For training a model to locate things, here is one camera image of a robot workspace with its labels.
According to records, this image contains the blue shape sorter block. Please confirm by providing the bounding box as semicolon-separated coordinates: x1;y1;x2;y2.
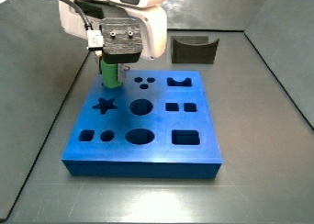
61;71;223;179

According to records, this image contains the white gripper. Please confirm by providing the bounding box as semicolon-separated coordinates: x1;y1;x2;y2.
97;6;166;81

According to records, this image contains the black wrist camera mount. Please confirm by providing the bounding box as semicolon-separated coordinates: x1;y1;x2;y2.
74;0;142;64

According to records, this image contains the green hexagon prism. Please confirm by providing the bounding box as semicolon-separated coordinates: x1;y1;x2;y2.
101;61;121;89

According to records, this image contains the black camera cable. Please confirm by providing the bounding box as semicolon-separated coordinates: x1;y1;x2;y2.
17;0;93;31

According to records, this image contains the black curved cradle holder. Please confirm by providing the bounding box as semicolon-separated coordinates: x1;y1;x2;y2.
170;36;219;64

